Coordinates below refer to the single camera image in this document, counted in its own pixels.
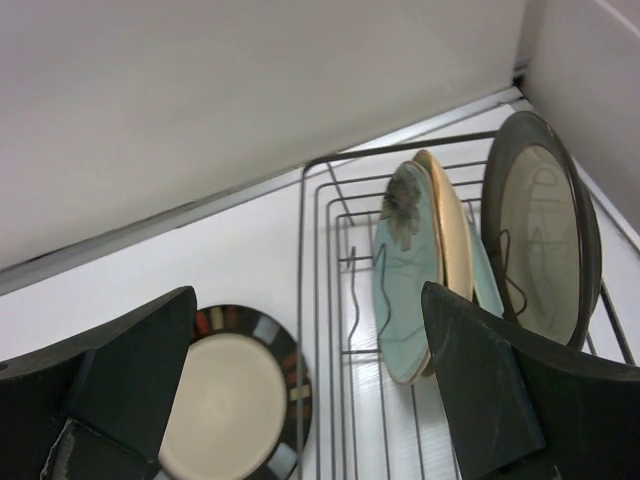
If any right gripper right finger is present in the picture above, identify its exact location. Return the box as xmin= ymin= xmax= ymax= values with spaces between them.
xmin=421 ymin=282 xmax=639 ymax=479

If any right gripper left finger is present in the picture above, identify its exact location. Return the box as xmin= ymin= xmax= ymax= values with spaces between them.
xmin=1 ymin=286 xmax=197 ymax=479

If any teal rectangular divided plate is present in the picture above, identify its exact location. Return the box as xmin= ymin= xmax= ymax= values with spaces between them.
xmin=469 ymin=223 xmax=504 ymax=318

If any tan round bird plate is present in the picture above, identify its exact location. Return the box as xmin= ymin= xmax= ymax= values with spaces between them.
xmin=414 ymin=150 xmax=474 ymax=301

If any grey rim cream plate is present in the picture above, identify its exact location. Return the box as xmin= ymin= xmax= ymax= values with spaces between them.
xmin=481 ymin=111 xmax=602 ymax=350

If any teal round flower plate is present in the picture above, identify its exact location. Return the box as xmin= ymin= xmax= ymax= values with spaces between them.
xmin=372 ymin=161 xmax=444 ymax=385

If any striped rim round plate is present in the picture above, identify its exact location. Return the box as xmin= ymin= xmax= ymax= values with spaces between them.
xmin=155 ymin=305 xmax=313 ymax=479

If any wire dish rack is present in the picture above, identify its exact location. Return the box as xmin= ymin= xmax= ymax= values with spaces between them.
xmin=294 ymin=128 xmax=639 ymax=479

